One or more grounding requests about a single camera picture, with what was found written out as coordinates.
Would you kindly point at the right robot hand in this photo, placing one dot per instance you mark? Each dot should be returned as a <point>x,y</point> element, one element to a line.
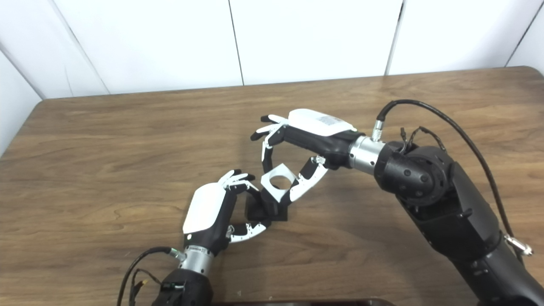
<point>318,136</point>

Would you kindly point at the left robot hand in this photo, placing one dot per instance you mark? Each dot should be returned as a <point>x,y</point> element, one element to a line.
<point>208,216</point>

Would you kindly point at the black peg with square base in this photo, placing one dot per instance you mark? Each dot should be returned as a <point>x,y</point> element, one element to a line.
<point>265,208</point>

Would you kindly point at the white square piece with hole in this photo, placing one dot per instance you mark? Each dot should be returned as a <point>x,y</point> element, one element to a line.
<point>278,180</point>

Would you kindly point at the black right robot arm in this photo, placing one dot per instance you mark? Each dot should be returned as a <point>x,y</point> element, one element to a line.
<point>450,212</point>

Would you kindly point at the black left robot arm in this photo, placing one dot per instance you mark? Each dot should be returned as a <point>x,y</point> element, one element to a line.
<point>187,282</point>

